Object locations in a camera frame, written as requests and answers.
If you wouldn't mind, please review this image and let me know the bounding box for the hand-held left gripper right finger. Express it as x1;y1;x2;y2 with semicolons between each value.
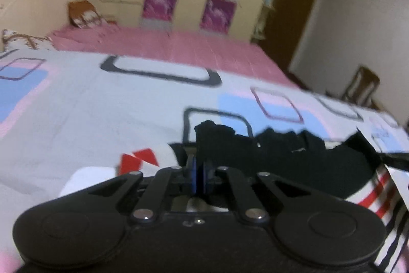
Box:
200;159;315;225

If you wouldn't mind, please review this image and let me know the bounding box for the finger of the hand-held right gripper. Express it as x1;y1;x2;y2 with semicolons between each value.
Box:
379;151;409;170

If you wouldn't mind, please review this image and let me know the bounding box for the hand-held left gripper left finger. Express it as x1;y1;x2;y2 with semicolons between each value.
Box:
86;155;197;225

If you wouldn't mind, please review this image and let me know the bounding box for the striped knit sweater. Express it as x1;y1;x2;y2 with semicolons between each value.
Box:
116;120;409;273

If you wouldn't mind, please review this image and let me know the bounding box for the wooden chair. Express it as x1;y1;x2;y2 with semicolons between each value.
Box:
340;65;381;108

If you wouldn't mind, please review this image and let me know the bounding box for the pink bed sheet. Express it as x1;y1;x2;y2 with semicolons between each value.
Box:
47;24;309;92

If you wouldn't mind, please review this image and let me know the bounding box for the patterned bed blanket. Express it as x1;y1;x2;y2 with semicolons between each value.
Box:
0;48;409;273

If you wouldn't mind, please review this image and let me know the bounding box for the brown wooden door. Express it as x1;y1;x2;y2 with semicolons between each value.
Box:
256;0;321;70

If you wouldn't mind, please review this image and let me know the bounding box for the corner shelf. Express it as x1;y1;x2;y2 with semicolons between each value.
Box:
252;0;286;44

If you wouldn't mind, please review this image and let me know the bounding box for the brown patterned pillow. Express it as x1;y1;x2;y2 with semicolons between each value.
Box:
0;29;55;52

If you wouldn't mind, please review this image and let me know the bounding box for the pink wall poster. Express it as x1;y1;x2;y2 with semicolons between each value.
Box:
200;0;237;35
141;0;179;21

